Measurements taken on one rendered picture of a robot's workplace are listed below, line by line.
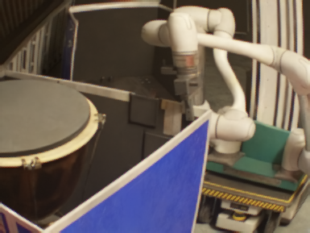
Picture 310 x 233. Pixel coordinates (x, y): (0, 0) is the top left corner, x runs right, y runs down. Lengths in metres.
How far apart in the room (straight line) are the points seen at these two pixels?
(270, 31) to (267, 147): 0.67
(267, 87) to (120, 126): 1.01
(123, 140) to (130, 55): 2.88
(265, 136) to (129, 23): 2.41
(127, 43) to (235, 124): 2.83
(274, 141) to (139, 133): 0.97
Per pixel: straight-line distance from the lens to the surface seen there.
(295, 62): 2.02
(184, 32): 1.77
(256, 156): 2.79
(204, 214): 2.81
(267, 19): 2.66
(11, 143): 1.45
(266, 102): 2.77
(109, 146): 2.08
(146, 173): 1.45
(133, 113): 1.96
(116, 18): 4.74
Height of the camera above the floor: 1.57
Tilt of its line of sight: 20 degrees down
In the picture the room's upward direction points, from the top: 4 degrees clockwise
